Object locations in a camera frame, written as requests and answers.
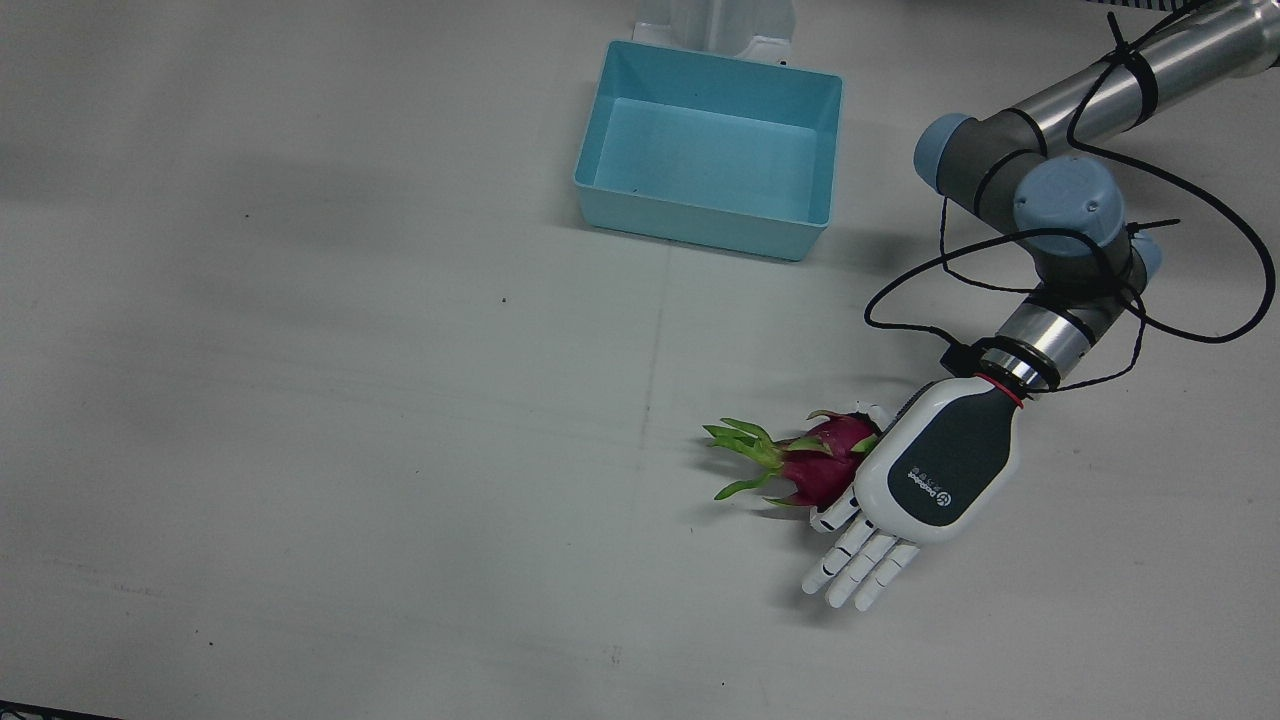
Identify pink dragon fruit green scales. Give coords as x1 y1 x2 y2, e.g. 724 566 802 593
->
703 408 881 509

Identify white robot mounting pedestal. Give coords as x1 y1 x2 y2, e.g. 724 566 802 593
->
632 0 801 66

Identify black cable along robot arm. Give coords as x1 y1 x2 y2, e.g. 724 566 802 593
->
865 10 1276 393

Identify white and grey left robot hand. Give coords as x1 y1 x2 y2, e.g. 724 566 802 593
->
802 375 1026 613

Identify light blue plastic bin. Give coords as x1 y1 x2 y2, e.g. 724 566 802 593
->
573 40 846 263

